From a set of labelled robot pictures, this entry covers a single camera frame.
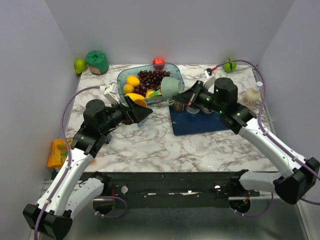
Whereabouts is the cream soap pump bottle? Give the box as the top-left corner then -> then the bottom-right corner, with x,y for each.
240,81 -> 264,109

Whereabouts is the purple grape bunch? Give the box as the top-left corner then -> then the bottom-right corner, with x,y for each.
133,70 -> 171,97

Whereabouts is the clear blue fruit container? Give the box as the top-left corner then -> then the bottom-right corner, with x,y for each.
117,62 -> 185,105

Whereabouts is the yellow lemon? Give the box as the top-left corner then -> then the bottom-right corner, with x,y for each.
126,75 -> 140,88

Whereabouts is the yellow mango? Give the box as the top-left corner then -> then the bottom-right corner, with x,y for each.
125,92 -> 145,101

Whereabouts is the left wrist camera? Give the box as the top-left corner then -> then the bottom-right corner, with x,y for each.
99,82 -> 120,105

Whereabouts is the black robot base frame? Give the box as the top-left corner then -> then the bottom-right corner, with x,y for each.
80,171 -> 260,209

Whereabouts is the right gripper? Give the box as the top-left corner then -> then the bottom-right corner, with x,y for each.
173,80 -> 225,114

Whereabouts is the orange fruit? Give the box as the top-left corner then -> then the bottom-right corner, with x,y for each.
123,84 -> 135,95

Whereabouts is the brown striped mug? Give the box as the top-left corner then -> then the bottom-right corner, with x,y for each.
173,100 -> 186,112

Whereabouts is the small navy mug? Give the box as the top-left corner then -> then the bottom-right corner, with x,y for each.
105,133 -> 112,145

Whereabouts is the grey white mug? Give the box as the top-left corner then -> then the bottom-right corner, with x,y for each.
185,106 -> 200,115

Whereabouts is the small yellow fruit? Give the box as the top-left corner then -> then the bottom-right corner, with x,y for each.
145,89 -> 155,99

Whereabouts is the green striped ball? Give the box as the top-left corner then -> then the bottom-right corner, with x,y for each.
223,57 -> 237,73

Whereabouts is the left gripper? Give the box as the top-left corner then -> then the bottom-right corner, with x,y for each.
99,95 -> 153,134

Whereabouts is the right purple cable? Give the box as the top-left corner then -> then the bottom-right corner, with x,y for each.
212,59 -> 320,206

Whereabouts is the red apple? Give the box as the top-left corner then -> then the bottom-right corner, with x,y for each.
152,57 -> 165,71

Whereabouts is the butterfly blue mug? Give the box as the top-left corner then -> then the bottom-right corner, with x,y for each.
133,98 -> 149,128

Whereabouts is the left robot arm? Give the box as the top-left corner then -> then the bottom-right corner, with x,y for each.
22,97 -> 153,240

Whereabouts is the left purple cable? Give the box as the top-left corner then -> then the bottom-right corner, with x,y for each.
33,85 -> 102,240

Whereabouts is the dark blue tray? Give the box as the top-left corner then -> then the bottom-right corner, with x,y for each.
168,106 -> 229,136

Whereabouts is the purple cable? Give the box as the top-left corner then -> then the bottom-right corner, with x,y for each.
33,85 -> 102,240
212,59 -> 320,206

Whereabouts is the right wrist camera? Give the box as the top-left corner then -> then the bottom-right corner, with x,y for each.
203,67 -> 217,89

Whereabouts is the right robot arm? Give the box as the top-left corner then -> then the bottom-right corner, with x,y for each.
173,77 -> 320,205

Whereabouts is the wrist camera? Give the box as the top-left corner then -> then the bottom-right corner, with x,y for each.
99,82 -> 120,105
203,67 -> 217,89

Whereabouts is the orange snack bag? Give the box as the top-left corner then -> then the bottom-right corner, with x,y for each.
47,138 -> 68,169

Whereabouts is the sage green mug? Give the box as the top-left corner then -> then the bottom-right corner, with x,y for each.
160,76 -> 185,106

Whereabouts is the pink mug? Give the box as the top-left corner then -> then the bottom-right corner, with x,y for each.
202,107 -> 213,114

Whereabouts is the green pear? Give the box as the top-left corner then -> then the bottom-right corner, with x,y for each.
74,59 -> 87,75

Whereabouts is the green wrapped jar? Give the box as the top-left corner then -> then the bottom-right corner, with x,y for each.
85,50 -> 109,75

